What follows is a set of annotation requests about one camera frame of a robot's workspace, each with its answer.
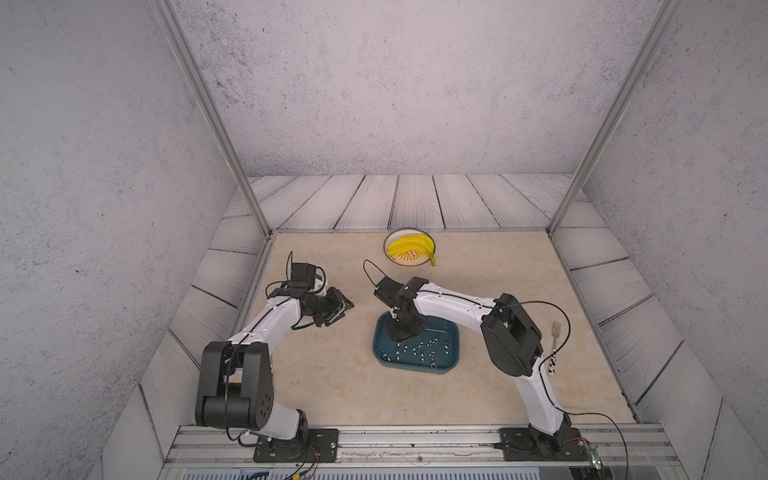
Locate yellow banana bunch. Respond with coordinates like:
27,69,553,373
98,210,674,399
385,234,436,267

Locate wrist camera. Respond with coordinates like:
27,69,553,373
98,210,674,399
286,262,327,294
374,276,405,309

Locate aluminium mounting rail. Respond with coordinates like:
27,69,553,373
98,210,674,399
164,423,687,479

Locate teal plastic storage box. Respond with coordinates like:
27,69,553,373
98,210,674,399
372,312,460,374

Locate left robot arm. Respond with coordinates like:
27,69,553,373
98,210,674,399
195,287,354,441

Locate right frame post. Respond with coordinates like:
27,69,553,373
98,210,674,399
546,0,683,239

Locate frame post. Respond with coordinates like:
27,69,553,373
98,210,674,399
546,0,683,239
151,0,272,237

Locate round patterned plate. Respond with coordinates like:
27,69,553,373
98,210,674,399
383,228,436,267

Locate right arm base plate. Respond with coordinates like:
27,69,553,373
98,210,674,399
493,427,590,462

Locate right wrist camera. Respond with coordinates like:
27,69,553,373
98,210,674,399
374,276,405,309

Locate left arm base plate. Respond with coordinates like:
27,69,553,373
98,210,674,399
253,428,339,464

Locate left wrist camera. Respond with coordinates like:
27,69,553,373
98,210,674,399
286,262,327,294

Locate left frame post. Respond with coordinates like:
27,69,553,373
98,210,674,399
151,0,272,237

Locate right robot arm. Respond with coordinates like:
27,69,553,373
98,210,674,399
374,277,571,454

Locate fork with patterned handle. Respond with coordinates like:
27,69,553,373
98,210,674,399
547,321,562,375

